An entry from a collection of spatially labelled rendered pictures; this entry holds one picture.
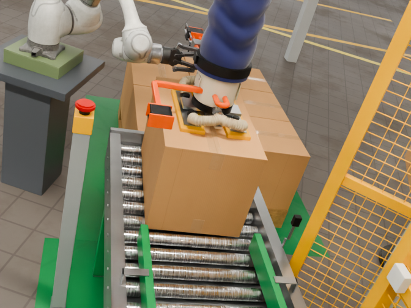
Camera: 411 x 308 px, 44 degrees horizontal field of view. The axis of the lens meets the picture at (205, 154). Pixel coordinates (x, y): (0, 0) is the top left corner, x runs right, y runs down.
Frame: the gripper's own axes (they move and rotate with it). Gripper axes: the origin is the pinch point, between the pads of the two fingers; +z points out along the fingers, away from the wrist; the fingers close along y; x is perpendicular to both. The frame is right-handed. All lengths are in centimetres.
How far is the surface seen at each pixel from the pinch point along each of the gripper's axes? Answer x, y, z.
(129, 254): 69, 54, -28
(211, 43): 32.8, -20.4, -8.1
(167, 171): 55, 23, -18
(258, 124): -47, 53, 54
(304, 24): -315, 62, 183
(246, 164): 56, 16, 11
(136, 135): -8, 48, -23
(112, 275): 85, 48, -36
